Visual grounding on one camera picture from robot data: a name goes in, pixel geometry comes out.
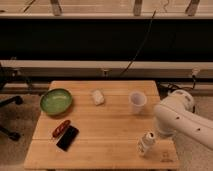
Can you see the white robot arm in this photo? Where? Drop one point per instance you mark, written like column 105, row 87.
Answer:
column 175, row 113

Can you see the white crumpled packet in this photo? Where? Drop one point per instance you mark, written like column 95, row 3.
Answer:
column 98, row 97

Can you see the translucent plastic cup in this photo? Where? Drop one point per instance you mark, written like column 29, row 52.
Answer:
column 137, row 101

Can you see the green bowl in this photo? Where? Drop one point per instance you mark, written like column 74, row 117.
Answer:
column 56, row 101

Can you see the red brown snack bar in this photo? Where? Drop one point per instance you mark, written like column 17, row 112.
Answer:
column 60, row 129

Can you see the black rectangular phone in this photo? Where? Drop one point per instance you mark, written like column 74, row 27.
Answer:
column 67, row 138

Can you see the black office chair base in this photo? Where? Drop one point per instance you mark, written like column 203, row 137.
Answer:
column 5, row 105

